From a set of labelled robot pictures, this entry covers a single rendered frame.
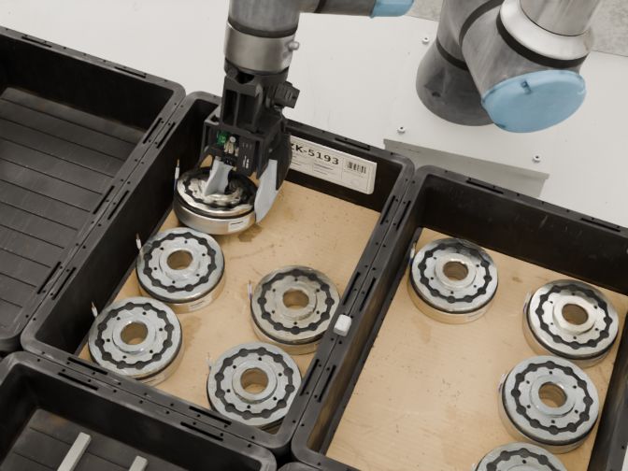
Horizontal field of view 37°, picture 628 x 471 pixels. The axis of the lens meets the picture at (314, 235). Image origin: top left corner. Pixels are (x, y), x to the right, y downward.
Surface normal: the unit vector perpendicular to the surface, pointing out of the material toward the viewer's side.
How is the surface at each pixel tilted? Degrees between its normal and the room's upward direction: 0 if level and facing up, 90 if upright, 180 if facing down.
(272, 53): 75
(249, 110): 70
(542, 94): 98
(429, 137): 1
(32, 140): 0
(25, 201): 0
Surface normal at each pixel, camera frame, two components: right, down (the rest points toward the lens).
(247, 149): -0.29, 0.51
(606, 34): 0.03, -0.59
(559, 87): 0.17, 0.87
